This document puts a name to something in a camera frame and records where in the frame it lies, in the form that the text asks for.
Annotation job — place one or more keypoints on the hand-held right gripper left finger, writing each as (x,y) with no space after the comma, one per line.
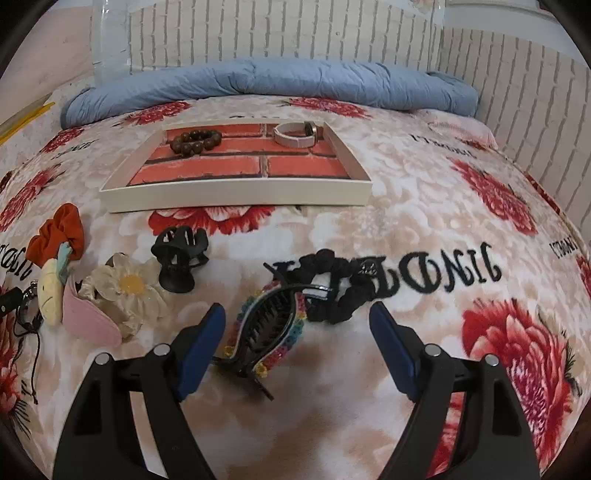
(198,341)

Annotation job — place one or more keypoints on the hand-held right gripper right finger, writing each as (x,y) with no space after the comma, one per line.
(390,341)

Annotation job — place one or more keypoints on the rainbow beaded banana hair clip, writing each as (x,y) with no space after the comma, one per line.
(268,323)

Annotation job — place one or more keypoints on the black claw hair clip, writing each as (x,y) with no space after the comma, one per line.
(178,272)

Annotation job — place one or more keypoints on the clear daisy flower hair clip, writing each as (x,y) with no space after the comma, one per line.
(131,281)

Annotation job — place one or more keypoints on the white tray with brick liner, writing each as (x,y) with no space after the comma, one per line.
(231,196)

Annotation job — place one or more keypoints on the orange scrunchie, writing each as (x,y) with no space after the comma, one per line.
(51,230)

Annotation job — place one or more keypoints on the red floral printed blanket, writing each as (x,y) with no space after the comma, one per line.
(406,230)

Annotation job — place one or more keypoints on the pale pink watch band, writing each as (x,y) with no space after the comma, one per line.
(288,140)

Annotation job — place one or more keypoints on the pink floral bed sheet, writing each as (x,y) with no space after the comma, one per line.
(461,127)

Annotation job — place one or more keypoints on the rolled blue duvet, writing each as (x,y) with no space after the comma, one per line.
(277,81)

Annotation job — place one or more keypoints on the yellow strip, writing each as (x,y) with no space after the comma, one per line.
(27,119)

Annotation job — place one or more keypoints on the clear plastic sheet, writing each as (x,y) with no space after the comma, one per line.
(108,41)

